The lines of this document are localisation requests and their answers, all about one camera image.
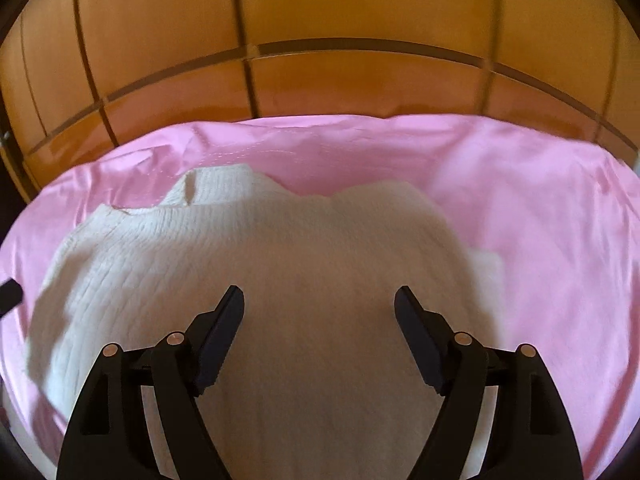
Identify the wooden wardrobe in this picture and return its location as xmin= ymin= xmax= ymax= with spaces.
xmin=0 ymin=0 xmax=640 ymax=206

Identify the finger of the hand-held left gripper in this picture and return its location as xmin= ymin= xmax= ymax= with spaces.
xmin=0 ymin=280 xmax=24 ymax=317

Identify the pink bed sheet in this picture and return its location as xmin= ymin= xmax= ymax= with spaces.
xmin=0 ymin=114 xmax=640 ymax=480

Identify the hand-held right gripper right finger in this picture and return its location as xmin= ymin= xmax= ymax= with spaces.
xmin=394 ymin=285 xmax=585 ymax=480

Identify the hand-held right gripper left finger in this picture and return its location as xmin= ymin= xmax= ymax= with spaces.
xmin=57 ymin=285 xmax=246 ymax=480

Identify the white knitted sweater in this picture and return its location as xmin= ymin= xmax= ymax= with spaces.
xmin=25 ymin=165 xmax=506 ymax=480

